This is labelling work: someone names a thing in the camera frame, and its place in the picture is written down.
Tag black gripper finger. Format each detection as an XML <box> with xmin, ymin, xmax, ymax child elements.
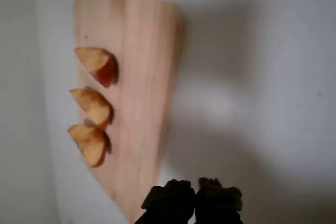
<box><xmin>194</xmin><ymin>177</ymin><xmax>244</xmax><ymax>224</ymax></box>
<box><xmin>134</xmin><ymin>179</ymin><xmax>196</xmax><ymax>224</ymax></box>

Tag apple slice with red skin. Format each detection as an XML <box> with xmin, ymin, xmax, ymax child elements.
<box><xmin>74</xmin><ymin>47</ymin><xmax>119</xmax><ymax>88</ymax></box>
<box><xmin>67</xmin><ymin>124</ymin><xmax>111</xmax><ymax>168</ymax></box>
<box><xmin>69</xmin><ymin>87</ymin><xmax>114</xmax><ymax>130</ymax></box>

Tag light wooden cutting board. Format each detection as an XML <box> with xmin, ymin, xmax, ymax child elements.
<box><xmin>73</xmin><ymin>0</ymin><xmax>184</xmax><ymax>223</ymax></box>

